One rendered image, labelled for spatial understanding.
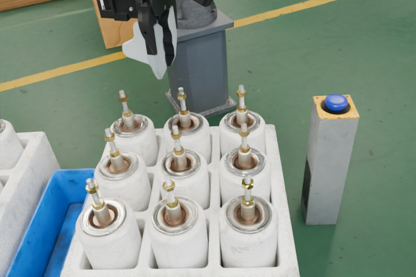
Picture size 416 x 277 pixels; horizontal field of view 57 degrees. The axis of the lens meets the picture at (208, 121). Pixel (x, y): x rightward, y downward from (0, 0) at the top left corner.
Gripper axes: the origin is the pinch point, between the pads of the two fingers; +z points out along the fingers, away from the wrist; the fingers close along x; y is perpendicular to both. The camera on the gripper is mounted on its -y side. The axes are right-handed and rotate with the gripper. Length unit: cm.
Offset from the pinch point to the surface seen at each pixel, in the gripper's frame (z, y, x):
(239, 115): 18.8, -7.6, -13.4
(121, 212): 21.1, 6.4, 12.9
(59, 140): 46, 53, -25
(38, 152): 30.0, 39.1, -4.6
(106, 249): 23.4, 6.7, 18.6
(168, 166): 21.1, 2.6, 1.3
